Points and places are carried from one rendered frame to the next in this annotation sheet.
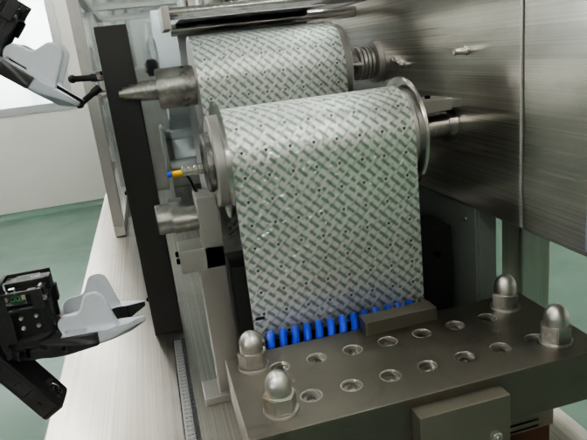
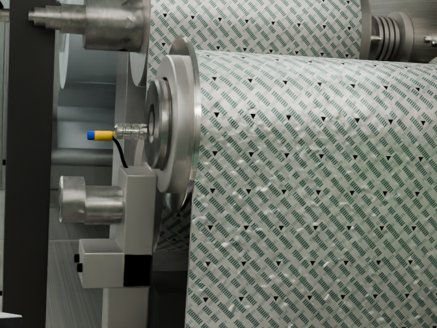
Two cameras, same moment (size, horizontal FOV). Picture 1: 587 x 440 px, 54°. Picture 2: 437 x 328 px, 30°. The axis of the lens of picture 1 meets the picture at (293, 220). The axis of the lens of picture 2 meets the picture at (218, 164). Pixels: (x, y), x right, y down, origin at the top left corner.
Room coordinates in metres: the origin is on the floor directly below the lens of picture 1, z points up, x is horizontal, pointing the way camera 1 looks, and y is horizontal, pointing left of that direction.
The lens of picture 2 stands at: (0.04, 0.07, 1.32)
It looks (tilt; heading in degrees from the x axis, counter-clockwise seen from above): 9 degrees down; 358
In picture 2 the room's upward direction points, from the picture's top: 4 degrees clockwise
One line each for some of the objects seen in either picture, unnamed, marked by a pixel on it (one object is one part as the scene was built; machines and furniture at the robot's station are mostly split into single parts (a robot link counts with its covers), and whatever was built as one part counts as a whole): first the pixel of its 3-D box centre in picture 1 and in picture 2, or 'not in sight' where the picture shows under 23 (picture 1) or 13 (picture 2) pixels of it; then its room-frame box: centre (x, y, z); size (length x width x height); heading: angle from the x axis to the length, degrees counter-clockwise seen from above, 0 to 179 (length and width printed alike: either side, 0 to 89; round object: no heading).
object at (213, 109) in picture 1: (221, 160); (177, 124); (0.72, 0.08, 1.25); 0.15 x 0.01 x 0.15; 13
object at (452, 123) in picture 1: (428, 127); not in sight; (0.78, -0.20, 1.25); 0.07 x 0.04 x 0.04; 103
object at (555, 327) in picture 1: (555, 322); not in sight; (0.57, -0.28, 1.05); 0.04 x 0.04 x 0.04
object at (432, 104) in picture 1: (431, 102); not in sight; (0.78, -0.20, 1.28); 0.06 x 0.05 x 0.02; 103
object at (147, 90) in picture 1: (138, 92); (56, 17); (0.94, 0.22, 1.34); 0.06 x 0.03 x 0.03; 103
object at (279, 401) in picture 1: (278, 390); not in sight; (0.50, 0.03, 1.05); 0.04 x 0.04 x 0.04
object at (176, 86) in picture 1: (176, 86); (112, 21); (0.96, 0.16, 1.34); 0.06 x 0.06 x 0.06; 13
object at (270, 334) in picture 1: (346, 326); not in sight; (0.66, -0.05, 1.03); 0.21 x 0.04 x 0.03; 103
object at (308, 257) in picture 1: (336, 258); (324, 302); (0.69, -0.05, 1.11); 0.23 x 0.01 x 0.18; 103
